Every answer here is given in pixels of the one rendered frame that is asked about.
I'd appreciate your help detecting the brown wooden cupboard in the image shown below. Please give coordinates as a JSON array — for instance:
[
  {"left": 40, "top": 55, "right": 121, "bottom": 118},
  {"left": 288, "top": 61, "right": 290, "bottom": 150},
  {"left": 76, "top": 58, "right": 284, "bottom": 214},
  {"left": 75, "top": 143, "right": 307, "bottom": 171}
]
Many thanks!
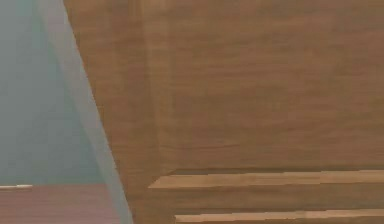
[{"left": 63, "top": 0, "right": 384, "bottom": 224}]

